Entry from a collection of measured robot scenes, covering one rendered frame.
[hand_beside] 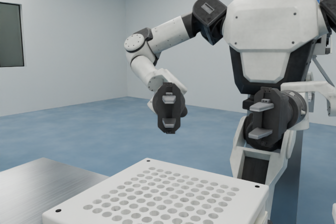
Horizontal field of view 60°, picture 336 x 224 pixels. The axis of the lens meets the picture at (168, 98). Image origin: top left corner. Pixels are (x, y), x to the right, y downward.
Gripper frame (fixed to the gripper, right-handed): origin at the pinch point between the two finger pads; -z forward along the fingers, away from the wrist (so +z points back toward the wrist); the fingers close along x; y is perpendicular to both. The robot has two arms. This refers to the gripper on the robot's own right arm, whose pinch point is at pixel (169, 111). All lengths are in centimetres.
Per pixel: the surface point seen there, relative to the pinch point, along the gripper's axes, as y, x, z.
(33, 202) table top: 26.2, 15.2, -13.0
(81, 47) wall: 183, -23, 580
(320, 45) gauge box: -81, -17, 89
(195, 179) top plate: -4.3, 8.2, -18.2
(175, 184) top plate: -0.8, 8.2, -20.2
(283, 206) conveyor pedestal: -75, 84, 108
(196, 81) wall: -64, 47, 543
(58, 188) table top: 23.5, 15.1, -7.3
